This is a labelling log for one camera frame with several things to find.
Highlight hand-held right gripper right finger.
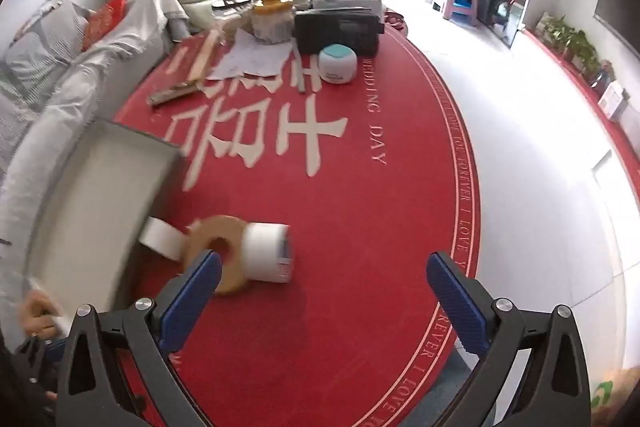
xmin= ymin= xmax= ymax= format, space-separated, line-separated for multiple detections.
xmin=426 ymin=251 xmax=593 ymax=427

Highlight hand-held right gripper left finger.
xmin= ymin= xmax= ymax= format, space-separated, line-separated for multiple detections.
xmin=55 ymin=251 xmax=223 ymax=427

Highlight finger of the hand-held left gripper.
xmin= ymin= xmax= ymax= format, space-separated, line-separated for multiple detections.
xmin=15 ymin=336 xmax=68 ymax=365

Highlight white tape roll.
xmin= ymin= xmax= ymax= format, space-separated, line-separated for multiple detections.
xmin=139 ymin=217 xmax=188 ymax=264

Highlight brown paper tape roll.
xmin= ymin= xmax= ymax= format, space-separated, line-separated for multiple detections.
xmin=182 ymin=214 xmax=257 ymax=295

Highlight white shallow cardboard box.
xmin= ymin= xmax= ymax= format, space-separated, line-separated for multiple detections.
xmin=27 ymin=117 xmax=187 ymax=325

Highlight person's left hand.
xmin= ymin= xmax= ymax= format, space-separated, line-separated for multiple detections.
xmin=19 ymin=289 xmax=66 ymax=339

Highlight person's right leg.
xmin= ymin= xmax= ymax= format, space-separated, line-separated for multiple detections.
xmin=439 ymin=342 xmax=482 ymax=427

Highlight round red rug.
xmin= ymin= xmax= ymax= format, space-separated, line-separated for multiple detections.
xmin=112 ymin=14 xmax=483 ymax=427

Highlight tan bag with green print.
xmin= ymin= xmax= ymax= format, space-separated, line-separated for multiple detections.
xmin=590 ymin=369 xmax=640 ymax=427

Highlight white covered sofa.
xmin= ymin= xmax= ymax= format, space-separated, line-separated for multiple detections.
xmin=0 ymin=0 xmax=191 ymax=323

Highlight white paper sheets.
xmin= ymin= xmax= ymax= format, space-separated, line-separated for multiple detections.
xmin=220 ymin=28 xmax=301 ymax=80

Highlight red cloth runner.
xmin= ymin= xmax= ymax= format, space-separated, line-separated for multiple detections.
xmin=520 ymin=27 xmax=640 ymax=148

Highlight white and teal round container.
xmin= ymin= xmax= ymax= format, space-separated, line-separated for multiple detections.
xmin=318 ymin=44 xmax=359 ymax=84

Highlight grey cloth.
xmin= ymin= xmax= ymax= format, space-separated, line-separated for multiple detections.
xmin=167 ymin=17 xmax=192 ymax=42

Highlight potted green plants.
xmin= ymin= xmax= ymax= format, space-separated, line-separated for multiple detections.
xmin=540 ymin=14 xmax=601 ymax=75

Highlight jar with yellow lid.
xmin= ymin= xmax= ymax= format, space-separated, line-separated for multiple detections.
xmin=249 ymin=0 xmax=295 ymax=45

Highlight grey striped cushion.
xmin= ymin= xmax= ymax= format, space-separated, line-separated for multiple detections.
xmin=0 ymin=0 xmax=93 ymax=148

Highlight white fringed throw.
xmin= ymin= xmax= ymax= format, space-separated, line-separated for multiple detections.
xmin=125 ymin=0 xmax=191 ymax=42

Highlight red patterned cushion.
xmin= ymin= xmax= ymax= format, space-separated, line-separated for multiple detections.
xmin=82 ymin=0 xmax=129 ymax=52

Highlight black case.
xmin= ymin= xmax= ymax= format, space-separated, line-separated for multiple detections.
xmin=294 ymin=6 xmax=385 ymax=58

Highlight purple plastic stool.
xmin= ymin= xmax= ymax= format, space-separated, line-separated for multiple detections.
xmin=447 ymin=0 xmax=485 ymax=26

